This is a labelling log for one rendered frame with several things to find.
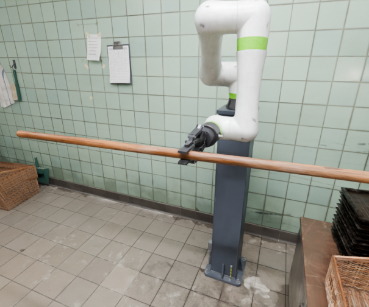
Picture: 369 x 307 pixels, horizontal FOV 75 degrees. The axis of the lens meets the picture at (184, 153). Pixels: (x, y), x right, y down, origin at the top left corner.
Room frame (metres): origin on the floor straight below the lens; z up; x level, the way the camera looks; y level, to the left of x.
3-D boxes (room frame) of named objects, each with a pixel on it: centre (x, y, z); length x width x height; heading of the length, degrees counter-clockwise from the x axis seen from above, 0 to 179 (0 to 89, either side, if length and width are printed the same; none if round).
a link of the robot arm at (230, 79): (1.38, -0.30, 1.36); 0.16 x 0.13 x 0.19; 82
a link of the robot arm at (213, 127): (0.93, -0.10, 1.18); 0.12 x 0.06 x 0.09; 67
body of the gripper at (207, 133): (0.87, -0.07, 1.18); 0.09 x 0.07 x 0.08; 157
